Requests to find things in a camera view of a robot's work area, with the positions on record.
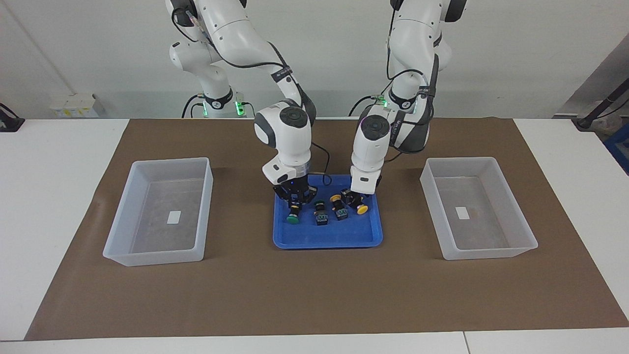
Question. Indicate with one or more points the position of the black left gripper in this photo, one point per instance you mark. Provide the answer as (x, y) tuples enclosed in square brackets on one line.
[(350, 193)]

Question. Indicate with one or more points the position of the white paper label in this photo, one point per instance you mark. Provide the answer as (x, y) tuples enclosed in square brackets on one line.
[(461, 213), (174, 217)]

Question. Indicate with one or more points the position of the blue plastic tray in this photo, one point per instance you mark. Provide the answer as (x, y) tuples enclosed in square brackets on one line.
[(304, 236)]

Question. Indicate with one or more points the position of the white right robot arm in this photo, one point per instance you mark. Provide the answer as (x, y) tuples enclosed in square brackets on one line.
[(290, 137)]

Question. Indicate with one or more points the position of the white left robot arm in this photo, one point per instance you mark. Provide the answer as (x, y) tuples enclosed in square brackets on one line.
[(371, 147)]

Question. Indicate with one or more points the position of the green push button switch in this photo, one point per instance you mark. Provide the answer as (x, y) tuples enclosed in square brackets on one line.
[(293, 219), (321, 214)]

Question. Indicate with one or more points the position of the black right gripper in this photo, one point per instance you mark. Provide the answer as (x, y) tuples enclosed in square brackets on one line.
[(295, 187)]

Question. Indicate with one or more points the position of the yellow push button switch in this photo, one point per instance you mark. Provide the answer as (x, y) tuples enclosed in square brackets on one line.
[(339, 209), (362, 209)]

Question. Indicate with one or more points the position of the white cardboard box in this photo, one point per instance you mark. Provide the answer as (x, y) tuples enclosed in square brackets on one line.
[(73, 105)]

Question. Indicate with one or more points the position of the blue plastic crate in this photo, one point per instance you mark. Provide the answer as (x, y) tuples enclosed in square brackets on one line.
[(620, 147)]

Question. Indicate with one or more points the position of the black flat device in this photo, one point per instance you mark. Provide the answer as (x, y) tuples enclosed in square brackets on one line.
[(10, 123)]

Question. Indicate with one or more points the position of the translucent white plastic box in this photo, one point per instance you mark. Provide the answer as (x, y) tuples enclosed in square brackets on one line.
[(162, 236), (481, 236)]

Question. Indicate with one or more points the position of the black stand pole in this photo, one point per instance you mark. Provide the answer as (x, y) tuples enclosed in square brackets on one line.
[(602, 105)]

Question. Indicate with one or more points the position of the brown table mat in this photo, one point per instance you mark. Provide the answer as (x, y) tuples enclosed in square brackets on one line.
[(314, 295)]

